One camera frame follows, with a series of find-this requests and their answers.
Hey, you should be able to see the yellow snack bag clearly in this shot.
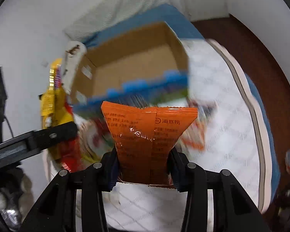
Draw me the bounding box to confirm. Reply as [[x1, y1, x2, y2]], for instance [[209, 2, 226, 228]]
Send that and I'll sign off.
[[40, 58, 74, 129]]

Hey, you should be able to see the orange snack packet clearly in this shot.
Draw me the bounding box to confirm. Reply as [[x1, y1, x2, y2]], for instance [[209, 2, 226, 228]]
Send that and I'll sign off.
[[101, 101, 198, 185]]

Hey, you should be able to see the white floral quilt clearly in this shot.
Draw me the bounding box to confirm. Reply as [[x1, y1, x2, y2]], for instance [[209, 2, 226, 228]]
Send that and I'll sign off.
[[42, 38, 274, 232]]

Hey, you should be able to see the bear print pillow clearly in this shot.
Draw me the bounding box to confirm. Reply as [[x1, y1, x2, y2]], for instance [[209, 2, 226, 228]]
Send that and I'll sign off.
[[61, 41, 87, 94]]

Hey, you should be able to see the cardboard milk box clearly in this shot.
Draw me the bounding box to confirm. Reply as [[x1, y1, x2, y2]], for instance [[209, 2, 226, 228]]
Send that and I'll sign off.
[[70, 22, 189, 105]]

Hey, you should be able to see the grey pillow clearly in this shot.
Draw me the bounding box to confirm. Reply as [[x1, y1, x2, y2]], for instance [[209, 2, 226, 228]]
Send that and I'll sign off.
[[64, 0, 170, 41]]

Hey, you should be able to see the blue bed sheet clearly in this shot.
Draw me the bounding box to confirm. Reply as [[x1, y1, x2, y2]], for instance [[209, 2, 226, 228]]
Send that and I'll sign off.
[[82, 4, 203, 48]]

